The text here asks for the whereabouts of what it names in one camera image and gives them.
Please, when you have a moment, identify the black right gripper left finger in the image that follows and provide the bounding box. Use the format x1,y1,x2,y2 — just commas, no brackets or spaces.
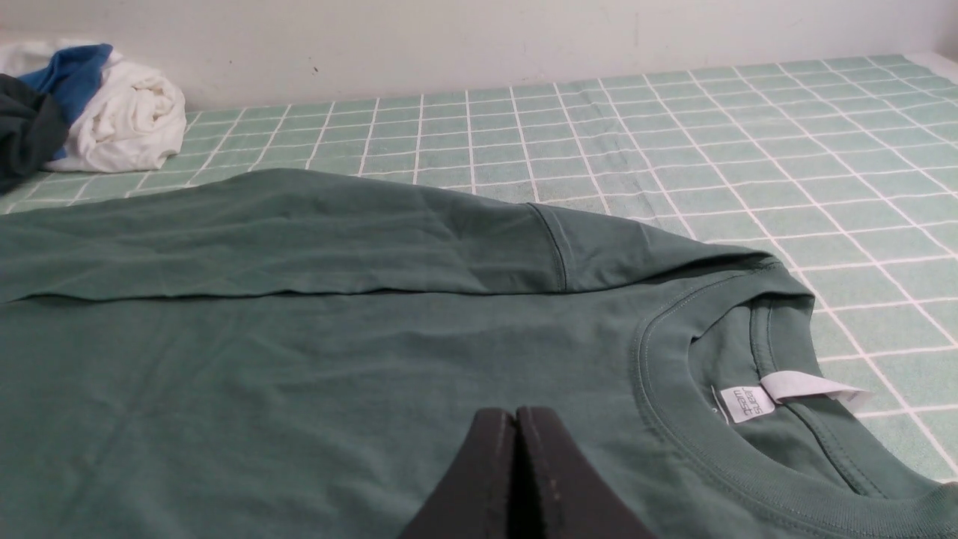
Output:
400,407,516,538

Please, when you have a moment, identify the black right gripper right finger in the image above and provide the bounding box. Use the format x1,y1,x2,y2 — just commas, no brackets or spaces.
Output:
514,406,654,538

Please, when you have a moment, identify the green long-sleeve top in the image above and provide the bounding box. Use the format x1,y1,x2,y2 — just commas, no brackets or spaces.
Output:
2,168,956,538

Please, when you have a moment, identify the green checked tablecloth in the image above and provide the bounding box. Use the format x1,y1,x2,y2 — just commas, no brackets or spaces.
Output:
2,55,957,482

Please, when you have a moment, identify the white crumpled garment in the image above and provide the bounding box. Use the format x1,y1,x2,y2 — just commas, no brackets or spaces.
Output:
2,40,187,173

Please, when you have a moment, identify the dark green crumpled garment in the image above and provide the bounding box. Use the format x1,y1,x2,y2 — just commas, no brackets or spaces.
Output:
1,74,69,195

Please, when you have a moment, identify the blue garment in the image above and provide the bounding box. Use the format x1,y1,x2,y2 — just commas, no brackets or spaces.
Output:
17,43,114,127

